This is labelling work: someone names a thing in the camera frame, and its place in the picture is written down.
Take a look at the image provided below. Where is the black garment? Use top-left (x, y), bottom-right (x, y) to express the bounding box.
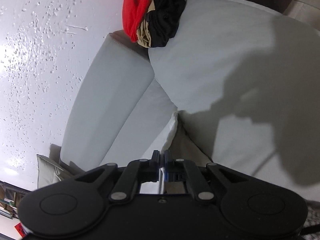
top-left (147, 0), bottom-right (187, 48)

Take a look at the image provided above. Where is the red garment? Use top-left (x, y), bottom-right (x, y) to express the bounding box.
top-left (122, 0), bottom-right (151, 42)

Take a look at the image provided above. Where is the grey sofa back cushion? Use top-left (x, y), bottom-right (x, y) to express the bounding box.
top-left (60, 30), bottom-right (154, 174)

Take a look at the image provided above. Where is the bookshelf with books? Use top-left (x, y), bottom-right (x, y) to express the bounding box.
top-left (1, 181), bottom-right (30, 234)

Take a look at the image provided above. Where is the light grey throw pillow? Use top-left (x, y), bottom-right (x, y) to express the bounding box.
top-left (36, 144), bottom-right (84, 189)

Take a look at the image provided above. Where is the grey sofa seat cushion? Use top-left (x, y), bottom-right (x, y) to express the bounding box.
top-left (149, 0), bottom-right (319, 201)

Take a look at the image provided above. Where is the tan garment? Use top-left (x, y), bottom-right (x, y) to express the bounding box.
top-left (137, 0), bottom-right (155, 48)

